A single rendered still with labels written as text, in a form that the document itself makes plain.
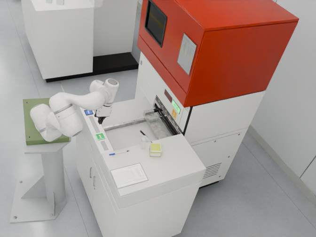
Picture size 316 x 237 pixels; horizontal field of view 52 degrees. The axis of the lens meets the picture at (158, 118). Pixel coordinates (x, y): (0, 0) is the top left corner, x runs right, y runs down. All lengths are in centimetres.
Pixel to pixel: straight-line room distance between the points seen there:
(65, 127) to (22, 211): 157
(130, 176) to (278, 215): 184
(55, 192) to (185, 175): 124
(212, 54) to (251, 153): 205
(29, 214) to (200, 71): 190
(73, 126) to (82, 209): 154
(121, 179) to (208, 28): 104
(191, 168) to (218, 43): 82
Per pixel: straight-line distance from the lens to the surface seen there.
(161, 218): 253
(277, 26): 228
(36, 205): 313
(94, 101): 164
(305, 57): 342
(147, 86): 282
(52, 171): 272
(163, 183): 211
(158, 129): 253
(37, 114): 200
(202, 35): 193
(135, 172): 211
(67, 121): 164
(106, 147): 225
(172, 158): 224
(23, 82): 437
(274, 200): 360
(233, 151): 307
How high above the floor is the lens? 264
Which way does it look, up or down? 42 degrees down
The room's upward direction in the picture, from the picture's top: 12 degrees clockwise
